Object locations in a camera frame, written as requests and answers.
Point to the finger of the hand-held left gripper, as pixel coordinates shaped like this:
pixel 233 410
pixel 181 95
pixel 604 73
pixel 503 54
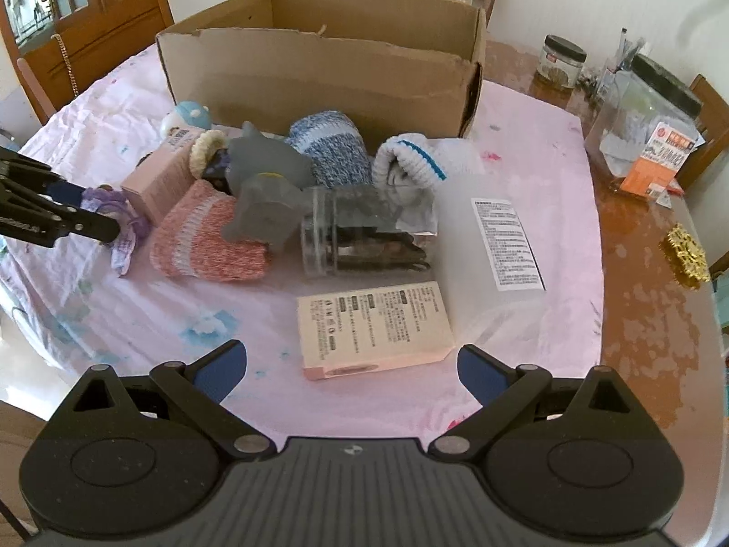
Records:
pixel 85 228
pixel 65 192

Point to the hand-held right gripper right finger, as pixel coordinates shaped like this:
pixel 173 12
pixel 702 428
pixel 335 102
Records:
pixel 478 370

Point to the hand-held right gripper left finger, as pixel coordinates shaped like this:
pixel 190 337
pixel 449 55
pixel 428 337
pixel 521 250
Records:
pixel 219 369

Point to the purple scrunchie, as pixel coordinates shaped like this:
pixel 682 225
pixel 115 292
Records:
pixel 122 245

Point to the small pink carton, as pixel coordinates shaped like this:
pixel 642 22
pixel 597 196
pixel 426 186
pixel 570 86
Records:
pixel 156 182

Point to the translucent plastic container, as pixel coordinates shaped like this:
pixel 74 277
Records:
pixel 472 273

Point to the cream fluffy scrunchie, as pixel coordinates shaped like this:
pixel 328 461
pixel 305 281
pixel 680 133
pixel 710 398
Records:
pixel 199 151

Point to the blue white round toy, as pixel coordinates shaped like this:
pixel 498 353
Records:
pixel 191 114

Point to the brown cardboard box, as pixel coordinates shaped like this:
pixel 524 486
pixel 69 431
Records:
pixel 319 80

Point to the brown wooden desktop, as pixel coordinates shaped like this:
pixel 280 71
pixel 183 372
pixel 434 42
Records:
pixel 643 296

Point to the pink floral tablecloth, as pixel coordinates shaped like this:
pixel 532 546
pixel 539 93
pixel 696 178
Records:
pixel 171 319

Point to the pink knitted sock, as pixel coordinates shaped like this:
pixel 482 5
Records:
pixel 199 233

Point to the flat pink printed box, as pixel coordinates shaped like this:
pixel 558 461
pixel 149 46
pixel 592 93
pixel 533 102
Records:
pixel 370 325

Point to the clear jar of hair clips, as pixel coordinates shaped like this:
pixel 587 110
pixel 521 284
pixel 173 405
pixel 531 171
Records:
pixel 364 228

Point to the grey shark toy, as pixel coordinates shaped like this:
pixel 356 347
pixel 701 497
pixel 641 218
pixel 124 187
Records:
pixel 262 182

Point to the white knitted sock blue stripe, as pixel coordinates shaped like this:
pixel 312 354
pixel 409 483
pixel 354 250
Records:
pixel 410 165

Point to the gold ornament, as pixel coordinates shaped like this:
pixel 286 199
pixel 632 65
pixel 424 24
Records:
pixel 686 250

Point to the orange printed packet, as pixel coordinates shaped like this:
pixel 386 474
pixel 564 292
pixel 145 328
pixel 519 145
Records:
pixel 655 165

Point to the large plastic jar black lid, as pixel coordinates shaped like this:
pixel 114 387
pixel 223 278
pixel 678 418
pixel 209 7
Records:
pixel 626 114

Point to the glass jar black lid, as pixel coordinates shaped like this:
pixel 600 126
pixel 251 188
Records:
pixel 561 62

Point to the clear pen holder with pens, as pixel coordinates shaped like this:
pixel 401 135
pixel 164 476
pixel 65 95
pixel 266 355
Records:
pixel 623 54

